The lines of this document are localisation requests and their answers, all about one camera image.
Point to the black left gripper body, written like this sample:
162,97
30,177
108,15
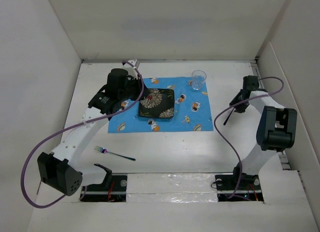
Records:
130,93

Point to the black floral square plate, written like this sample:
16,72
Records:
157,104

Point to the purple iridescent spoon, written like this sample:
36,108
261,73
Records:
228,117

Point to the clear plastic cup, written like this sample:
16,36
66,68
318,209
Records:
198,79

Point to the blue space-print cloth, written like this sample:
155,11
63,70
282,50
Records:
191,110

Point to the iridescent fork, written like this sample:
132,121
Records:
105,151

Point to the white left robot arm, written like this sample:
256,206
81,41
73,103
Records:
59,168

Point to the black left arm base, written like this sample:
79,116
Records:
115,192

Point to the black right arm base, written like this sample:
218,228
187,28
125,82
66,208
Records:
237,187

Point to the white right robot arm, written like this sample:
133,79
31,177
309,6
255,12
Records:
276,130

